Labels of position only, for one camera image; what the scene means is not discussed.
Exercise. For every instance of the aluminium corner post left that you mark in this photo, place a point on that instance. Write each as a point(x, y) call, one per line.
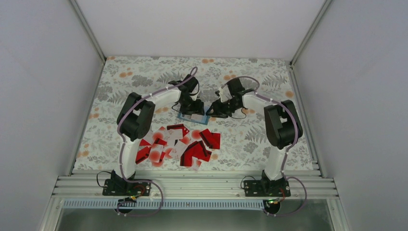
point(80, 15)

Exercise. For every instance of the white red-dot card lower left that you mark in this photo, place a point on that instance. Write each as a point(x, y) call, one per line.
point(157, 155)

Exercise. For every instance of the red card lower left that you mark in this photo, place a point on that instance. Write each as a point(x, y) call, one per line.
point(142, 154)

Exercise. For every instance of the blue leather card holder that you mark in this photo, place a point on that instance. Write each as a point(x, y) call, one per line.
point(183, 117)

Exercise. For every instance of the red card striped right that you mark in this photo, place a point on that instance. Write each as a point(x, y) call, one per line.
point(207, 137)

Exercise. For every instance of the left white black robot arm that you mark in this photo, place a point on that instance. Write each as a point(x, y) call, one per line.
point(135, 118)

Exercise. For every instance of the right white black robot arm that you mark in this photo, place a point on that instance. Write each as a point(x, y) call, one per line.
point(282, 126)

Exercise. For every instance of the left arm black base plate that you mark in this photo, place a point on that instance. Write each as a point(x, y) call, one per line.
point(123, 188)

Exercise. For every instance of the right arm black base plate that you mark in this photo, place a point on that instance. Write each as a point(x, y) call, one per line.
point(254, 188)

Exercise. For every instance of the blue slotted cable duct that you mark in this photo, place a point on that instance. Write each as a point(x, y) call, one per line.
point(150, 204)

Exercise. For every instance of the red card far right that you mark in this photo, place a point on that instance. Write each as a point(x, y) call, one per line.
point(215, 141)

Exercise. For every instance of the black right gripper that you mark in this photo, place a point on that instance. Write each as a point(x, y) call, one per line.
point(218, 110)

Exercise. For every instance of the aluminium corner post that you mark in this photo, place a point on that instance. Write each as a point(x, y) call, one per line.
point(80, 15)
point(326, 4)

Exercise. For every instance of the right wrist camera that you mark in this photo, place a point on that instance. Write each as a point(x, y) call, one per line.
point(221, 95)

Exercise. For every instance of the red card lower centre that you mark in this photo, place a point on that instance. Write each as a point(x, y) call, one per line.
point(198, 150)

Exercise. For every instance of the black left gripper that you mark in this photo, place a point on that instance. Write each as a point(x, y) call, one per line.
point(197, 109)

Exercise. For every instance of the aluminium corner post right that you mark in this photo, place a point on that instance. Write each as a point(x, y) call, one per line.
point(326, 4)

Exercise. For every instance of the aluminium rail base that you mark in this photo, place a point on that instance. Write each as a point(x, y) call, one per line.
point(198, 184)

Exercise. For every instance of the floral patterned table mat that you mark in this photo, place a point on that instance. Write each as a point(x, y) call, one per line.
point(244, 144)

